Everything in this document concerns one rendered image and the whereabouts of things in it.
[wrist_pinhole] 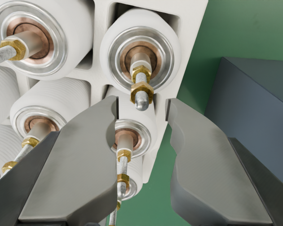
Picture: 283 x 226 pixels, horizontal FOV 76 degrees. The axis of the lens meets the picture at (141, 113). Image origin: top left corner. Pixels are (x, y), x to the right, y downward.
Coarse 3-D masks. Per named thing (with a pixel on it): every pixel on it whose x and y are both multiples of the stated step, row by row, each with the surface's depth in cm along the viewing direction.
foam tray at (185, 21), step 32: (96, 0) 23; (128, 0) 23; (160, 0) 23; (192, 0) 23; (96, 32) 25; (192, 32) 26; (0, 64) 28; (96, 64) 28; (96, 96) 31; (160, 96) 31; (160, 128) 35
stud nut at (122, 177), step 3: (120, 174) 21; (123, 174) 21; (117, 177) 20; (120, 177) 20; (123, 177) 20; (126, 177) 21; (117, 180) 20; (120, 180) 20; (123, 180) 20; (126, 180) 20; (129, 180) 21; (117, 183) 20; (126, 183) 20; (129, 183) 21; (126, 186) 21
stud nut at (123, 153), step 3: (123, 150) 24; (126, 150) 24; (120, 153) 24; (123, 153) 23; (126, 153) 23; (129, 153) 24; (117, 156) 24; (120, 156) 23; (126, 156) 23; (129, 156) 23; (129, 159) 24
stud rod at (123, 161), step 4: (124, 156) 23; (120, 160) 23; (124, 160) 23; (120, 164) 22; (124, 164) 22; (120, 168) 22; (124, 168) 22; (120, 172) 21; (124, 172) 22; (120, 184) 20; (124, 184) 20; (120, 188) 20; (124, 188) 20; (120, 192) 19; (124, 192) 19; (120, 196) 20
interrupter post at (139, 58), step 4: (140, 52) 20; (136, 56) 19; (140, 56) 19; (144, 56) 19; (148, 56) 20; (132, 60) 19; (136, 60) 18; (140, 60) 18; (144, 60) 18; (148, 60) 19; (132, 64) 18; (136, 64) 18; (140, 64) 18; (144, 64) 18; (148, 64) 18; (132, 68) 18; (148, 68) 18; (132, 72) 18
